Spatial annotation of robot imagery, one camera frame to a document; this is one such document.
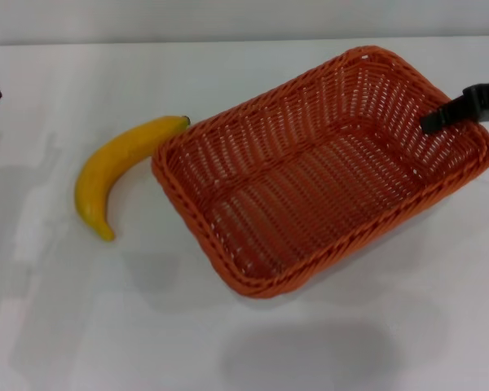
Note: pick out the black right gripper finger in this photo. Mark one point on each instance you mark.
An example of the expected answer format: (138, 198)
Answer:
(448, 112)

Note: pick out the yellow plastic banana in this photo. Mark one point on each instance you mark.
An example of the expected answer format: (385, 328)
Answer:
(106, 163)

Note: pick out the orange woven plastic basket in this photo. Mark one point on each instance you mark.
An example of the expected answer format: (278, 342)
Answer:
(309, 195)

